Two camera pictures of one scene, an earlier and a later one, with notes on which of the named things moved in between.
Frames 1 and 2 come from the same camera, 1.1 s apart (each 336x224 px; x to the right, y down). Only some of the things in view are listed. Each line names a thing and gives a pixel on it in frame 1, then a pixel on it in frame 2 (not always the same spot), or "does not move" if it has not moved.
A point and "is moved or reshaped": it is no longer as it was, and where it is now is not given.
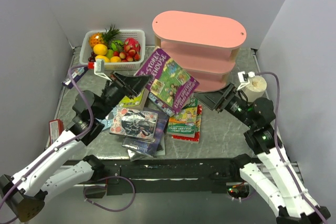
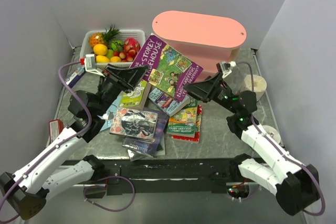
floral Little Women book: (137, 124) does not move
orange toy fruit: (100, 49) does not move
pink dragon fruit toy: (133, 43) does not move
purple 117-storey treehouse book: (171, 84) is moved or reshaped
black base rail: (125, 176) does not move
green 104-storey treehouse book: (184, 123) does not move
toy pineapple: (104, 38) does not move
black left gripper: (132, 85) to (132, 75)
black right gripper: (211, 99) to (199, 89)
